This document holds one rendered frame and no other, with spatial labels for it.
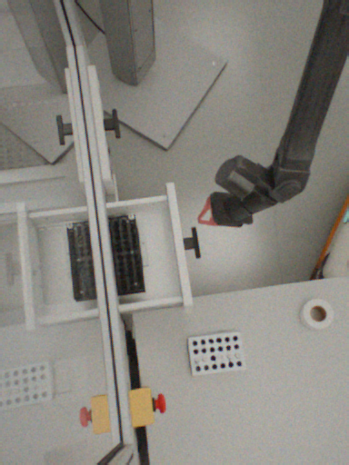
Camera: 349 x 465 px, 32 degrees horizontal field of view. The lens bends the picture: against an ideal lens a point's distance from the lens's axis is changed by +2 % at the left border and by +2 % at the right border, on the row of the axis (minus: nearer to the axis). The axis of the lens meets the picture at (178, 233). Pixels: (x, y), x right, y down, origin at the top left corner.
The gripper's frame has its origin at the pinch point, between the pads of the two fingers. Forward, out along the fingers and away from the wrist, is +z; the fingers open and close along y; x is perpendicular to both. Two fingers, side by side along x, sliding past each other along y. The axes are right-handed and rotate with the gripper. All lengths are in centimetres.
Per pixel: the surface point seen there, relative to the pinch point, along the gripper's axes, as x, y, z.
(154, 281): 10.7, 4.4, 16.4
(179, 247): 5.2, 4.4, 5.2
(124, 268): 7.9, 13.0, 14.8
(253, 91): -77, -85, 58
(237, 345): 27.1, -13.2, 10.3
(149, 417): 39.5, 12.3, 12.1
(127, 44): -83, -27, 60
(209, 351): 27.7, -6.5, 12.8
